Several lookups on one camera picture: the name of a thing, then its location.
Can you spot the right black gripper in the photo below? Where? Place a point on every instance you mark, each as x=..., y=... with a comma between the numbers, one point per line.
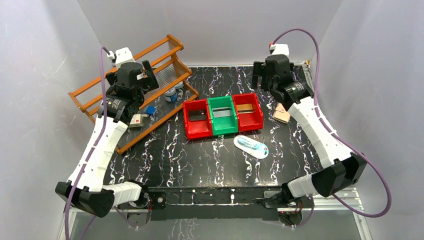
x=259, y=70

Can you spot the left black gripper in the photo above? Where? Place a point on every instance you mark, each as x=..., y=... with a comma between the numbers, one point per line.
x=149, y=76

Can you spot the beige leather card holder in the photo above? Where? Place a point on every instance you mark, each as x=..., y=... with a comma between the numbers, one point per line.
x=280, y=114

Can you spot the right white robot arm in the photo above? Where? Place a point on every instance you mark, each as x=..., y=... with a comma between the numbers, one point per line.
x=342, y=167

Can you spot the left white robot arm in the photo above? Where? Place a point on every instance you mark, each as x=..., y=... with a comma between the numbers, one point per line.
x=85, y=188

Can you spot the gold card in bin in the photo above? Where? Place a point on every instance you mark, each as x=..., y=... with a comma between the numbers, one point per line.
x=245, y=108

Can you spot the silver card in bin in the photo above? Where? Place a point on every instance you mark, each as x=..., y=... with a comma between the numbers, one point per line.
x=221, y=112

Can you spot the black card in bin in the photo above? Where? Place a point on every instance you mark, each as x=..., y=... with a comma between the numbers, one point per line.
x=197, y=115

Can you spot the orange wooden shelf rack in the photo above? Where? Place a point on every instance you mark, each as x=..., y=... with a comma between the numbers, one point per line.
x=169, y=71

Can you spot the blue white round jar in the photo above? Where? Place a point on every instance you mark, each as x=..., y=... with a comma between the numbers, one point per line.
x=170, y=95

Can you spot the small blue cube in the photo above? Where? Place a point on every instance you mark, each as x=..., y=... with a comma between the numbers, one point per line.
x=150, y=110

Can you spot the small white red box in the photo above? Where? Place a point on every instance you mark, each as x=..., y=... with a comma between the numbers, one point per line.
x=137, y=120

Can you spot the right red plastic bin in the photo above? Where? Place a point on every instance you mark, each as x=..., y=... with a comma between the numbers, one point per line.
x=249, y=114

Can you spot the red plastic bin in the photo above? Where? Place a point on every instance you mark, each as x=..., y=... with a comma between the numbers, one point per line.
x=198, y=129
x=249, y=114

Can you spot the left red plastic bin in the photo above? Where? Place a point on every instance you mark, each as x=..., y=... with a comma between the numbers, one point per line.
x=198, y=129

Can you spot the green plastic bin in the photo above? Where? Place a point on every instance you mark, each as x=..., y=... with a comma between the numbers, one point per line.
x=227, y=125

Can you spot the toothbrush blister pack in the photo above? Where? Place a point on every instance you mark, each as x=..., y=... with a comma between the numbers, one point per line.
x=252, y=147

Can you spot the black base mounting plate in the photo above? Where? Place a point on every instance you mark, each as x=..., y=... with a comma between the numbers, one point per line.
x=268, y=203

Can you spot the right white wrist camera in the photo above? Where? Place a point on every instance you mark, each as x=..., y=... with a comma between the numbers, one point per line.
x=279, y=49

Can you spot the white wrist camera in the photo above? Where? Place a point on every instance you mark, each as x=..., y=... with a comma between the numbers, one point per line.
x=279, y=49
x=121, y=56

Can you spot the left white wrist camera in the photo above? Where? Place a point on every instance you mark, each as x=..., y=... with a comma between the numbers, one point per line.
x=121, y=56

